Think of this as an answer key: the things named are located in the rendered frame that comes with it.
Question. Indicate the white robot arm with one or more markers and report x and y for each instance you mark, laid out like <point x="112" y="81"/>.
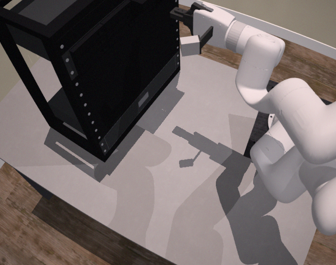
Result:
<point x="298" y="152"/>

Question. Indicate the black server rack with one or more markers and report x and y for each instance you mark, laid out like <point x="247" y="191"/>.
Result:
<point x="113" y="59"/>

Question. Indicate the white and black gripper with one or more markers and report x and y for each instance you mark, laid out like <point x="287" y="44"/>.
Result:
<point x="199" y="18"/>

